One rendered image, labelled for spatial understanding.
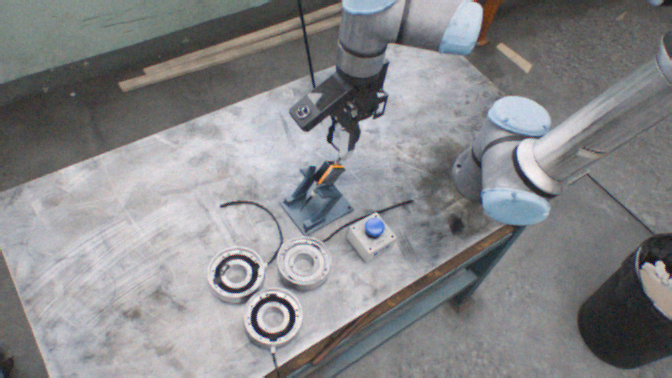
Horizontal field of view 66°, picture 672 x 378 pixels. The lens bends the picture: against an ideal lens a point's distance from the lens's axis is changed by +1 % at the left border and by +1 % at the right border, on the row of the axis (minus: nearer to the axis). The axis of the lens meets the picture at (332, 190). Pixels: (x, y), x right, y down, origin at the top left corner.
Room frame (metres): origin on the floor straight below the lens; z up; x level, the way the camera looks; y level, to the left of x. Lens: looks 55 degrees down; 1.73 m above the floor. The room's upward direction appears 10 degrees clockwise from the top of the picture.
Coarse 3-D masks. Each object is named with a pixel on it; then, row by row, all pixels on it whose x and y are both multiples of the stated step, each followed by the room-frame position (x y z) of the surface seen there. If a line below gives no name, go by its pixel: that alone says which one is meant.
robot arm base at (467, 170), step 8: (464, 152) 0.80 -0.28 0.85; (472, 152) 0.76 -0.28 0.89; (456, 160) 0.79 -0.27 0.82; (464, 160) 0.78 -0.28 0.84; (472, 160) 0.75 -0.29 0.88; (456, 168) 0.77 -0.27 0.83; (464, 168) 0.75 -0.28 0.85; (472, 168) 0.74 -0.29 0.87; (480, 168) 0.73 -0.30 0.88; (456, 176) 0.75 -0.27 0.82; (464, 176) 0.74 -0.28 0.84; (472, 176) 0.73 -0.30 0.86; (480, 176) 0.72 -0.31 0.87; (456, 184) 0.74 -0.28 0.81; (464, 184) 0.72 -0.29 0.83; (472, 184) 0.72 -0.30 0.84; (480, 184) 0.71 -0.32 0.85; (464, 192) 0.71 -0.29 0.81; (472, 192) 0.71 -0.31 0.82; (480, 192) 0.71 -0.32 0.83; (472, 200) 0.70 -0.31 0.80; (480, 200) 0.70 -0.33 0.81
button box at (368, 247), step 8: (368, 216) 0.58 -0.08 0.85; (376, 216) 0.58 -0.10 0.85; (360, 224) 0.56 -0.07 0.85; (384, 224) 0.57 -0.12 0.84; (352, 232) 0.54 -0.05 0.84; (360, 232) 0.54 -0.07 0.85; (384, 232) 0.55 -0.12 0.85; (352, 240) 0.53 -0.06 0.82; (360, 240) 0.52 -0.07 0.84; (368, 240) 0.52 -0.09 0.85; (376, 240) 0.53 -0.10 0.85; (384, 240) 0.53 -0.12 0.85; (392, 240) 0.54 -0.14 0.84; (360, 248) 0.51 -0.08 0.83; (368, 248) 0.51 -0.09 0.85; (376, 248) 0.51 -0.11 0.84; (384, 248) 0.52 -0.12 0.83; (360, 256) 0.51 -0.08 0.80; (368, 256) 0.50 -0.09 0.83; (376, 256) 0.51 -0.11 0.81
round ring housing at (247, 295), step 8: (232, 248) 0.46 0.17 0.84; (240, 248) 0.46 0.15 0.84; (248, 248) 0.46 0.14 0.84; (216, 256) 0.43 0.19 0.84; (248, 256) 0.45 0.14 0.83; (256, 256) 0.45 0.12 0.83; (216, 264) 0.42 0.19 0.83; (232, 264) 0.43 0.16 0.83; (240, 264) 0.43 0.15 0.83; (248, 264) 0.43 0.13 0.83; (208, 272) 0.40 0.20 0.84; (248, 272) 0.42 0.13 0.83; (264, 272) 0.42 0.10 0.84; (208, 280) 0.38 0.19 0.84; (224, 280) 0.39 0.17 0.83; (248, 280) 0.40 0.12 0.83; (216, 288) 0.37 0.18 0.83; (256, 288) 0.38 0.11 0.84; (216, 296) 0.36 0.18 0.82; (224, 296) 0.36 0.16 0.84; (232, 296) 0.36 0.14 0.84; (240, 296) 0.36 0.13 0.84; (248, 296) 0.37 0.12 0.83
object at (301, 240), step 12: (288, 240) 0.49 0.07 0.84; (300, 240) 0.51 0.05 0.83; (312, 240) 0.51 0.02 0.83; (300, 252) 0.48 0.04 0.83; (312, 252) 0.48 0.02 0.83; (324, 252) 0.49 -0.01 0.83; (288, 264) 0.46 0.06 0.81; (312, 264) 0.47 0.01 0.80; (288, 276) 0.43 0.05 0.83; (324, 276) 0.43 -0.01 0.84; (300, 288) 0.41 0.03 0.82; (312, 288) 0.41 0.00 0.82
